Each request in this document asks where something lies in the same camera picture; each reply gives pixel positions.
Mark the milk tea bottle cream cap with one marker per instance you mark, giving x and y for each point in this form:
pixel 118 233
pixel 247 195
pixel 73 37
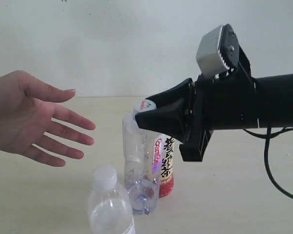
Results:
pixel 167 178

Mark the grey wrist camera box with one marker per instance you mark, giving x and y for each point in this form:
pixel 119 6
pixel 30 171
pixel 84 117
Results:
pixel 218 51

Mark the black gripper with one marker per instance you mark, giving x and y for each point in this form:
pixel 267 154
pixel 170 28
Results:
pixel 220 104

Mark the bare open human hand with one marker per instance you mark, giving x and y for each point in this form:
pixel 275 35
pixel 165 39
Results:
pixel 30 108

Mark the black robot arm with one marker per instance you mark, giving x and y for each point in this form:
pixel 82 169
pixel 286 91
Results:
pixel 274 102

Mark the small clear bottle white cap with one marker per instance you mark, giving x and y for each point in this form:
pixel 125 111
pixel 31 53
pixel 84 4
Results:
pixel 109 208

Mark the clear Ganten bottle white cap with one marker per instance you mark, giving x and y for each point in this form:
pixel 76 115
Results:
pixel 143 153

